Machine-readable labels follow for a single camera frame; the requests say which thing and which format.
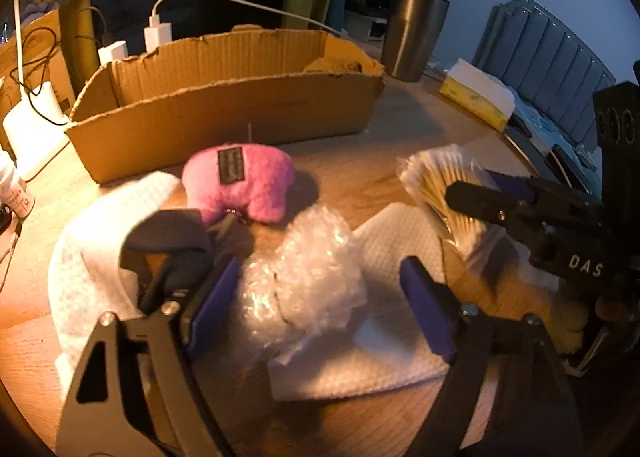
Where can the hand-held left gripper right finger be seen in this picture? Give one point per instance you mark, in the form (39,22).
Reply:
(427,307)

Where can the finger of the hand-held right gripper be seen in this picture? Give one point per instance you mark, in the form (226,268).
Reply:
(490,207)
(515,185)

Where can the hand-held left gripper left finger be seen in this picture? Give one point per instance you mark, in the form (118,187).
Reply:
(212,304)

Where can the pack of cotton swabs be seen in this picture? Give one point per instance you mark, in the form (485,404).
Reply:
(432,182)

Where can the white textured paper towel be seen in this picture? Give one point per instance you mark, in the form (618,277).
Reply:
(385,247)

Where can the dark cloth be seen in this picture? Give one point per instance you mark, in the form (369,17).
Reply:
(170,237)

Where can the clear bubble wrap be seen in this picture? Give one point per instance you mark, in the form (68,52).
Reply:
(300,282)

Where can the pink plush toy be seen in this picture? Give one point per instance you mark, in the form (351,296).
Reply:
(265,182)

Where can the cardboard box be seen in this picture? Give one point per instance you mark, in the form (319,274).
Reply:
(225,122)

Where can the black flat device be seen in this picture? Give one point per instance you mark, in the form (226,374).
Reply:
(545,157)

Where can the light blue blanket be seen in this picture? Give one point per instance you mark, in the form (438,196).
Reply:
(545,122)

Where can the yellow tissue pack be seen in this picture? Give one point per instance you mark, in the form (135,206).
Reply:
(475,92)

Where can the grey padded headboard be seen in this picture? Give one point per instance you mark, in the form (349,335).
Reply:
(545,62)

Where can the steel tumbler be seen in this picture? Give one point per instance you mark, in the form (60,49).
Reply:
(412,32)

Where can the white side desk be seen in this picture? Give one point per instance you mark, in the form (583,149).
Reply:
(367,24)

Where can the white bottle with red label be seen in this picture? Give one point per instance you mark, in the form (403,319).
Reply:
(12,187)

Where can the white desk lamp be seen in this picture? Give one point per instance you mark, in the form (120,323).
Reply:
(32,132)

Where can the small white charger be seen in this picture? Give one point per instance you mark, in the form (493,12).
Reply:
(114,53)

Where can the tall white charger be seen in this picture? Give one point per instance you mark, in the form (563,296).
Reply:
(157,37)

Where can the brown paper bag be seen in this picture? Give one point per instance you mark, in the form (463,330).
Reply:
(50,52)

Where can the small plush toys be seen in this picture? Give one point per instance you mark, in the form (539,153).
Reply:
(42,2)

